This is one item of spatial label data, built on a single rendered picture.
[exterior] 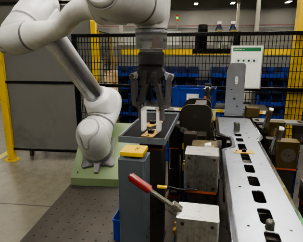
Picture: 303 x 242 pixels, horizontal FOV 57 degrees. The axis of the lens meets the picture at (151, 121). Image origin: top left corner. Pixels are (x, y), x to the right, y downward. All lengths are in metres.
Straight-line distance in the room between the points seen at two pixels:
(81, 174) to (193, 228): 1.04
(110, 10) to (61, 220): 0.95
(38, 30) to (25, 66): 2.82
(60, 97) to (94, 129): 2.33
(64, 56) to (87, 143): 0.43
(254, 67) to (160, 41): 1.46
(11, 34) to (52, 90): 2.64
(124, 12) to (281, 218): 0.61
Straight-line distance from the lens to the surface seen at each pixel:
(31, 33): 1.05
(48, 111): 3.79
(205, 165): 0.84
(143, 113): 0.83
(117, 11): 0.63
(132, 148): 0.72
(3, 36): 1.13
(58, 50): 1.29
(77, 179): 1.59
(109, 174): 1.55
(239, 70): 1.89
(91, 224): 1.27
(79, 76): 1.37
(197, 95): 1.99
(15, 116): 4.03
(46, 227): 1.31
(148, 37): 0.78
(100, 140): 1.40
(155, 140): 0.79
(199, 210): 0.66
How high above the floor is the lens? 1.40
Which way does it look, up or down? 14 degrees down
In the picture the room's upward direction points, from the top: straight up
